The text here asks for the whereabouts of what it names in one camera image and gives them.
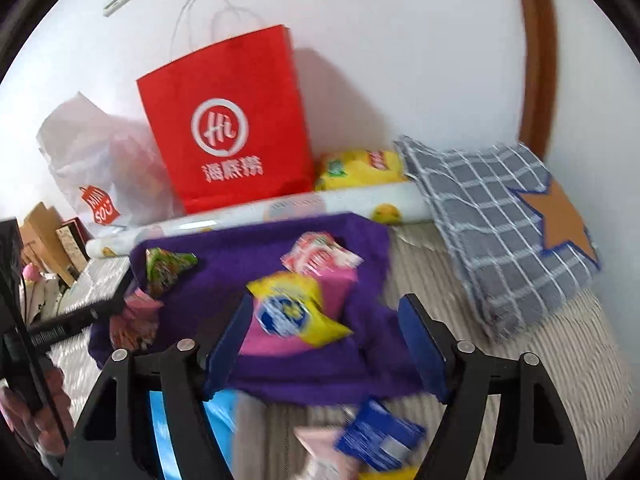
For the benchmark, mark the green snack packet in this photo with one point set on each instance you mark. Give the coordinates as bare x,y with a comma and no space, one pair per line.
163,268

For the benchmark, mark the pink silver snack bag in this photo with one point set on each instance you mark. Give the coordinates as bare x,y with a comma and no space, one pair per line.
135,328

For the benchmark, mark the white printed paper roll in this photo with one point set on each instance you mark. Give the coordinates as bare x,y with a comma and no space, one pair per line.
388,203

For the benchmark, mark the red white snack packet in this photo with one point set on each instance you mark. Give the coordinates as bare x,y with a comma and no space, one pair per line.
317,253

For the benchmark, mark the white Miniso plastic bag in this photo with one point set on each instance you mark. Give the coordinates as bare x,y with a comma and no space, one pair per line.
108,168

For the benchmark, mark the purple towel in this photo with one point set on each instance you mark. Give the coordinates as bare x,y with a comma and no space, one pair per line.
373,361

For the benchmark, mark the blue tissue pack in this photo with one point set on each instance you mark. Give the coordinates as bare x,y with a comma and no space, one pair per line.
220,413

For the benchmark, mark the red paper shopping bag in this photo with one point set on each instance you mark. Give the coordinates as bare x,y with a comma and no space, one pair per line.
229,122

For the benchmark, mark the wooden door frame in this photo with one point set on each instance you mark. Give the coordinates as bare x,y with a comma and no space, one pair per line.
541,75

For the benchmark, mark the striped grey bed quilt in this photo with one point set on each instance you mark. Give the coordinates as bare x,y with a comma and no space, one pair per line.
553,402

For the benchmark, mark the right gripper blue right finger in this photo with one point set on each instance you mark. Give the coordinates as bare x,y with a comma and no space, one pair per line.
430,345

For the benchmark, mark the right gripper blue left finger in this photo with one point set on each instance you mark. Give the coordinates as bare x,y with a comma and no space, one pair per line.
222,339

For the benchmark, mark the yellow pink sweet potato snack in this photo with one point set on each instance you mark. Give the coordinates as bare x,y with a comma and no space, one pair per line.
288,317

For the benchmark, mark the dark blue snack packet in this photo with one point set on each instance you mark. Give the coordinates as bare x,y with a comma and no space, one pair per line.
378,438

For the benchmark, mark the wooden bedside table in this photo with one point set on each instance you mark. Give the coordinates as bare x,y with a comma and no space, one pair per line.
41,246

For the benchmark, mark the pale pink snack packet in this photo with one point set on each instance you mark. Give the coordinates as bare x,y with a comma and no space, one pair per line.
323,461

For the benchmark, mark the grey checked star cushion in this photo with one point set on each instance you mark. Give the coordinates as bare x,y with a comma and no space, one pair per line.
519,245

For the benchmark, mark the yellow lemon tea pack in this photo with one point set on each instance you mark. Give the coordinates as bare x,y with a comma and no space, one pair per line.
358,168

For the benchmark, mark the left hand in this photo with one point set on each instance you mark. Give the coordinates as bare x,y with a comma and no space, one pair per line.
40,428

